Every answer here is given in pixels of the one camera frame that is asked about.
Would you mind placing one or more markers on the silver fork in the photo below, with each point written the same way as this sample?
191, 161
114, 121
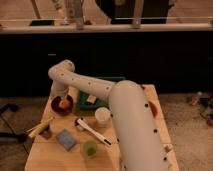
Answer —
168, 148

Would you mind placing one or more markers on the green plastic tray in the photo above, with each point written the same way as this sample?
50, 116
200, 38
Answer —
82, 102

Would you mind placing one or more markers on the blue sponge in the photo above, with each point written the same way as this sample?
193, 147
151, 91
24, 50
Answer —
65, 138

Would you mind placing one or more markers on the wooden block in tray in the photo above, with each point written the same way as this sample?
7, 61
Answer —
91, 99

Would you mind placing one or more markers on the green item on counter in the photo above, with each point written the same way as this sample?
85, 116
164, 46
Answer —
42, 23

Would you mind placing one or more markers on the orange-red apple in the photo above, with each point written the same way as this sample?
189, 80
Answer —
64, 104

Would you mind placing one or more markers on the orange bowl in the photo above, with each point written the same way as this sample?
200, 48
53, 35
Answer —
153, 109

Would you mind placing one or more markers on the green plastic cup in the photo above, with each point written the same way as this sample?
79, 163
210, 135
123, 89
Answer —
89, 149

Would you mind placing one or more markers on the dark brown bowl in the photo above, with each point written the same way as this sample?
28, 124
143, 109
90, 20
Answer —
55, 105

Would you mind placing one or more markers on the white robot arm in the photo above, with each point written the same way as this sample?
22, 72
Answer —
138, 137

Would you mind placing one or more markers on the white plastic cup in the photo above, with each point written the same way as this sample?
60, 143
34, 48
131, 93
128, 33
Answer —
102, 115

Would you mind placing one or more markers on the black tripod stand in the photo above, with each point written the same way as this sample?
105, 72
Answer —
21, 138

